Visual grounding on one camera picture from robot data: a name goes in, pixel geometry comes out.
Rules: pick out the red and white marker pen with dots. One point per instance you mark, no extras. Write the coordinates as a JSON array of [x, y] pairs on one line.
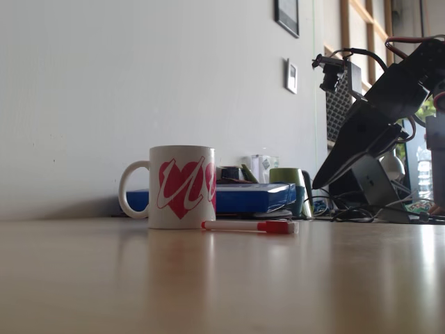
[[240, 227]]

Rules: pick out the green cup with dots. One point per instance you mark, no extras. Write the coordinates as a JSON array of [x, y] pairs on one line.
[[286, 175]]

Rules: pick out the black perforated panel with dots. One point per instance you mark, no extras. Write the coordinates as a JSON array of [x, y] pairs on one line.
[[335, 115]]

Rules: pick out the white desk lamp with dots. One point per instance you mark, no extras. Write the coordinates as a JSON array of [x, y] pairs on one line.
[[393, 165]]

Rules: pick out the dark computer monitor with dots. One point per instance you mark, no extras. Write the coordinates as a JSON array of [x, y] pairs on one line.
[[412, 163]]

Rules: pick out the grey laptop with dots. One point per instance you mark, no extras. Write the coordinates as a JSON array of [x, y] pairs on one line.
[[375, 184]]

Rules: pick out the clear plastic water bottle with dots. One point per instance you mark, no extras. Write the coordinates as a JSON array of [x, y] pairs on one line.
[[425, 177]]

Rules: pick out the clear plastic box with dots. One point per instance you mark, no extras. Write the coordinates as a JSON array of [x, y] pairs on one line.
[[264, 167]]

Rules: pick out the blue flat box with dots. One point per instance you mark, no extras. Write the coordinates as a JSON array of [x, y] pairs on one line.
[[243, 200]]

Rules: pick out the white mug with pink hearts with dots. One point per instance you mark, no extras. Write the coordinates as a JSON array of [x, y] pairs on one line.
[[184, 212]]

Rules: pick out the small black camera with mount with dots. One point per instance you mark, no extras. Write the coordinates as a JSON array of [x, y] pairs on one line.
[[330, 71]]

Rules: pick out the white wall panel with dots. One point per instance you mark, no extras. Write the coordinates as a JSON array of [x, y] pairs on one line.
[[291, 76]]

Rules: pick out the wooden shelf frame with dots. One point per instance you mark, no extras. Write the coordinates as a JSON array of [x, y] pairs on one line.
[[345, 24]]

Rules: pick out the black picture frame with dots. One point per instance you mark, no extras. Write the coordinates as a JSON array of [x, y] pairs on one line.
[[286, 17]]

